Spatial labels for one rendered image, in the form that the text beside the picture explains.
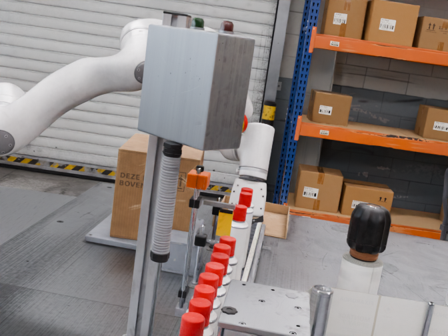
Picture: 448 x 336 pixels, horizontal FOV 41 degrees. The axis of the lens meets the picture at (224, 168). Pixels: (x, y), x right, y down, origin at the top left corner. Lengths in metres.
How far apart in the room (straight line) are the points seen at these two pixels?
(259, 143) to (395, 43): 3.42
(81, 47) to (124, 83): 4.27
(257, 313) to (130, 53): 0.82
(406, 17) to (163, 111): 4.12
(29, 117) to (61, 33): 4.26
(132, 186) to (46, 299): 0.47
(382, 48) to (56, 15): 2.87
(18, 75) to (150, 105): 4.86
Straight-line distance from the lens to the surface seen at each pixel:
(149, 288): 1.20
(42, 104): 1.51
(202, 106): 0.97
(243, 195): 1.55
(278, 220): 2.28
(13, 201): 2.18
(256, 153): 1.68
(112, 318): 1.40
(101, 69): 1.46
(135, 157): 1.75
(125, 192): 1.78
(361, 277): 1.27
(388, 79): 5.81
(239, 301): 0.79
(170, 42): 1.03
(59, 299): 1.47
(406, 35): 5.05
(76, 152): 5.83
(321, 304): 1.07
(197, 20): 1.08
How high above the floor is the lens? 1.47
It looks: 12 degrees down
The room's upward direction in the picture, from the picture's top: 8 degrees clockwise
